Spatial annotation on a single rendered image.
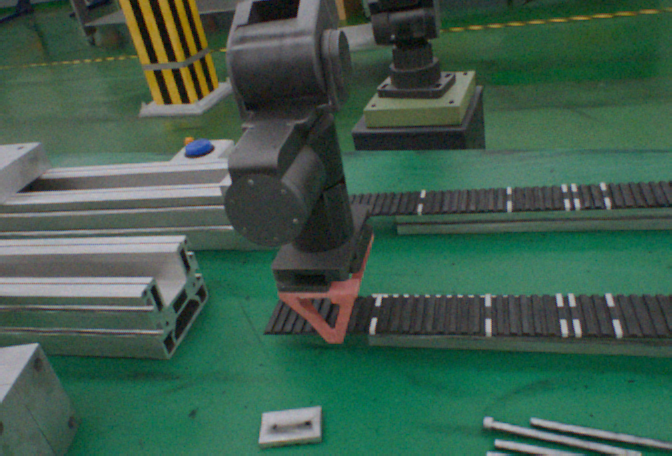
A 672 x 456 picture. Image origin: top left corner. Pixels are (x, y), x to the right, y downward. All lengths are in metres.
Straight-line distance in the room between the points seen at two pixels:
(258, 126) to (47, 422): 0.31
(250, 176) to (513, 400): 0.28
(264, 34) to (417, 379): 0.31
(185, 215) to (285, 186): 0.39
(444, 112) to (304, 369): 0.56
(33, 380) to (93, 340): 0.12
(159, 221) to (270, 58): 0.40
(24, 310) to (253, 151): 0.37
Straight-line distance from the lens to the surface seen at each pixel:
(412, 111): 1.01
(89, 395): 0.65
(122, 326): 0.63
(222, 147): 0.93
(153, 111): 4.12
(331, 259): 0.48
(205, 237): 0.77
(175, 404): 0.59
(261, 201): 0.40
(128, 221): 0.81
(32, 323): 0.70
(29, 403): 0.56
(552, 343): 0.56
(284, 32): 0.44
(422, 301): 0.56
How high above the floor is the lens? 1.17
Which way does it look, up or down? 29 degrees down
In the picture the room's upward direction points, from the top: 11 degrees counter-clockwise
